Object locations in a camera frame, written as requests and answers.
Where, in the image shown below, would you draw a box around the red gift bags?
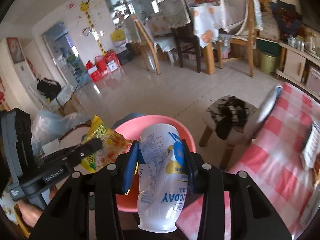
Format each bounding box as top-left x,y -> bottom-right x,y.
85,50 -> 121,82

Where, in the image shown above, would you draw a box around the person's left hand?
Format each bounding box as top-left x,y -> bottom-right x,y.
18,199 -> 43,228

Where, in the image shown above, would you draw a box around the dark wooden chair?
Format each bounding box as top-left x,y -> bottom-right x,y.
159,0 -> 202,74

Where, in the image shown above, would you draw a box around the lavender storage box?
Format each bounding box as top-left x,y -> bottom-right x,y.
306,67 -> 320,95

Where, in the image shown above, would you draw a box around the red white checkered tablecloth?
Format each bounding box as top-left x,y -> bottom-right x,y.
176,81 -> 320,240

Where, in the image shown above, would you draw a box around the green waste bin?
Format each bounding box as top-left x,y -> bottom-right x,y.
260,51 -> 277,75

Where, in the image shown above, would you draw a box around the giraffe height wall sticker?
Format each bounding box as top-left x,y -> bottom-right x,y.
80,0 -> 107,56

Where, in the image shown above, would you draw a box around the light wooden chair left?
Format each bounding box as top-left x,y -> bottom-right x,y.
123,14 -> 176,75

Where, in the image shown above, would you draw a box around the white TV cabinet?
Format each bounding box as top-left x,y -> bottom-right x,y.
275,42 -> 319,101

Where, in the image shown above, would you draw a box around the white striped wrapper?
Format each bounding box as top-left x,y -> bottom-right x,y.
301,121 -> 319,171

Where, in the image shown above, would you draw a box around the dining table with floral cloth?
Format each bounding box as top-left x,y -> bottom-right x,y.
146,0 -> 226,75

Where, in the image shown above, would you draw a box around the green yellow snack bag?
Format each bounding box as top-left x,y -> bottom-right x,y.
80,116 -> 132,173

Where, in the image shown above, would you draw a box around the pink plastic trash bucket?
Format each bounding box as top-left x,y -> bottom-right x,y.
114,115 -> 196,213

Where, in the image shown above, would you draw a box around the white crushed drink bottle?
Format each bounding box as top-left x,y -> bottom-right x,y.
137,124 -> 188,233

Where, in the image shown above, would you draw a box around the wooden dining chair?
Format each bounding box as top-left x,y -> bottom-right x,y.
216,0 -> 263,77

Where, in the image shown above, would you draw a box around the small padded wooden stool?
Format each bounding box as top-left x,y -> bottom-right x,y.
199,95 -> 258,170

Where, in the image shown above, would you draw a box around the dark wrapped flower bouquet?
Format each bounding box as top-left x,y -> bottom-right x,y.
269,0 -> 303,36

